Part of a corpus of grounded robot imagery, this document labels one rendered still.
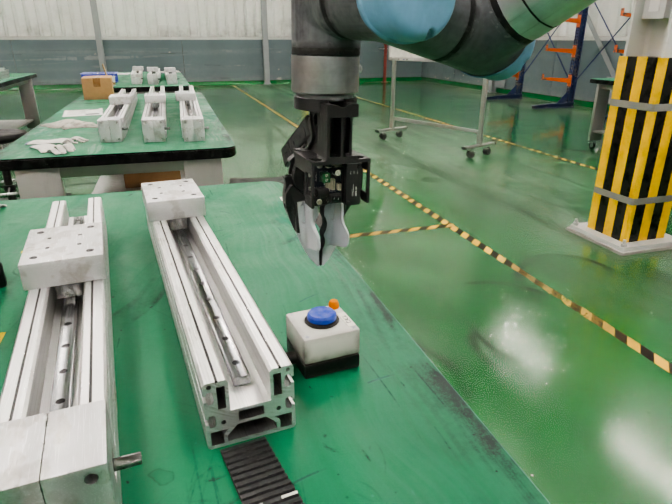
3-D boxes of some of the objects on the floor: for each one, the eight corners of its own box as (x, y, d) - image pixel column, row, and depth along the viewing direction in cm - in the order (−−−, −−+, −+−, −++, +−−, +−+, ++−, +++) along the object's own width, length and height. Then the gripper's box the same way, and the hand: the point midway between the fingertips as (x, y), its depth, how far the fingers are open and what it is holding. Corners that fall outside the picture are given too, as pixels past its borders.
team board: (373, 139, 676) (378, -34, 603) (402, 135, 703) (410, -31, 631) (466, 159, 564) (486, -50, 491) (496, 154, 592) (518, -45, 519)
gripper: (302, 102, 54) (303, 291, 62) (381, 100, 57) (373, 279, 65) (277, 93, 61) (281, 263, 69) (349, 92, 64) (345, 254, 72)
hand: (317, 253), depth 69 cm, fingers closed
